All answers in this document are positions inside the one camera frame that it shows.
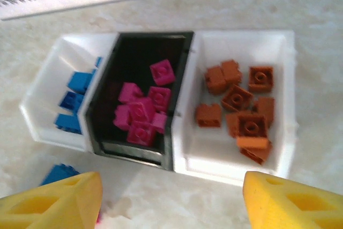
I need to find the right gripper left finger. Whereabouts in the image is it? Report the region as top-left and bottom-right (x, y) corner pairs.
(0, 171), (103, 229)

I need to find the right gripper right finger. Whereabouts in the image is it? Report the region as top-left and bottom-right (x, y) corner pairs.
(242, 171), (343, 229)

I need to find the long orange lego brick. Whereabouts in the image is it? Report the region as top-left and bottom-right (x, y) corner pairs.
(226, 97), (276, 138)

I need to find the white plastic bin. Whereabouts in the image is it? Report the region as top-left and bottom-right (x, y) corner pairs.
(171, 29), (297, 188)
(19, 32), (120, 152)

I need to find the black plastic bin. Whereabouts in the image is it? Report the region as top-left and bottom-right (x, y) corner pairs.
(84, 30), (196, 173)

